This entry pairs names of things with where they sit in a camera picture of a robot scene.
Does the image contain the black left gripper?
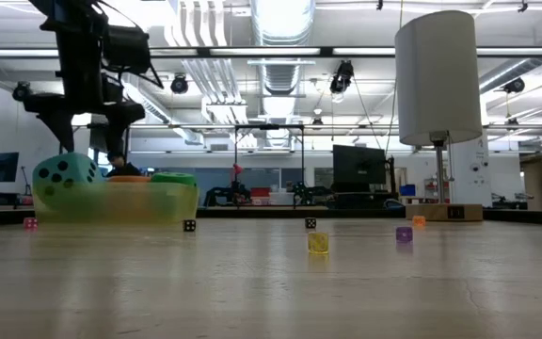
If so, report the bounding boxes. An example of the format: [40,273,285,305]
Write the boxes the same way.
[21,27,146,156]

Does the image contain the large teal foam die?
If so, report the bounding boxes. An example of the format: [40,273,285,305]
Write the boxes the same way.
[32,152,106,211]

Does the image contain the large green foam die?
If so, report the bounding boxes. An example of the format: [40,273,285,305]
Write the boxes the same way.
[150,171,199,187]

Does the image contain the black ceiling spotlight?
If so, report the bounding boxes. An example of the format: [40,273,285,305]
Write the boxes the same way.
[502,77,526,94]
[10,80,35,104]
[329,59,356,95]
[169,73,190,95]

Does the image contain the person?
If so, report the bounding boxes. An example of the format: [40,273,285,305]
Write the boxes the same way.
[104,150,143,179]

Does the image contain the small background computer monitor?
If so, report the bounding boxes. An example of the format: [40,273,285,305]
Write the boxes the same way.
[0,151,21,184]

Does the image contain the yellow translucent plastic bin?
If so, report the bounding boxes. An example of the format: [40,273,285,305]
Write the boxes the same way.
[33,181,200,225]

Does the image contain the small yellow translucent die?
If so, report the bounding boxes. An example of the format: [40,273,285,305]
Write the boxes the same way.
[307,231,330,256]

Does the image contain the large background computer monitor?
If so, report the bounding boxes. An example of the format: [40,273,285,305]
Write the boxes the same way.
[331,144,388,186]

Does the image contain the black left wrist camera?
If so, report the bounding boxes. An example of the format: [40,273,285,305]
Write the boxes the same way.
[103,24,152,75]

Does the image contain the black background rig frame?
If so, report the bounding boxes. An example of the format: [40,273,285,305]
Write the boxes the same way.
[232,122,306,208]

